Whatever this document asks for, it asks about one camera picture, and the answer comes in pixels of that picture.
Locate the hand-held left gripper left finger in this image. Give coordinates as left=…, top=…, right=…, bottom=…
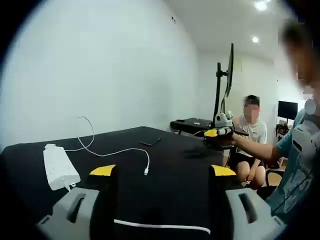
left=36, top=164, right=121, bottom=240

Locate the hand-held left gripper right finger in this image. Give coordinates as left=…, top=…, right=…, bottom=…
left=208, top=164, right=286, bottom=240

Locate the white power strip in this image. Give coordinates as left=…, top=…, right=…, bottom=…
left=42, top=146, right=81, bottom=192

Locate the black phone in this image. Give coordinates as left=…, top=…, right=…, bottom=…
left=138, top=137, right=162, bottom=147

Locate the white charging cable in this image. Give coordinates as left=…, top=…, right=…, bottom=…
left=64, top=116, right=151, bottom=176

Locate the white power strip cord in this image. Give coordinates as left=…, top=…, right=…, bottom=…
left=63, top=181, right=212, bottom=236

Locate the black flat case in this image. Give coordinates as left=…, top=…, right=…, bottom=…
left=170, top=117, right=216, bottom=138

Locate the black office chair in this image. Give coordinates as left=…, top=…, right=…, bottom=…
left=263, top=157, right=286, bottom=188

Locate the black computer monitor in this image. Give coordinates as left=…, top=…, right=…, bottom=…
left=225, top=42, right=235, bottom=99

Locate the cluttered shelf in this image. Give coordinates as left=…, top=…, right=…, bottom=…
left=275, top=121, right=291, bottom=138

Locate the small black monitor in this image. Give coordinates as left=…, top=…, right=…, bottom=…
left=277, top=100, right=299, bottom=124

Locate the black table cover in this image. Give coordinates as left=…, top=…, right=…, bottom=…
left=0, top=126, right=226, bottom=240

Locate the white chest device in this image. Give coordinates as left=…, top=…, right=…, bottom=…
left=290, top=121, right=318, bottom=161

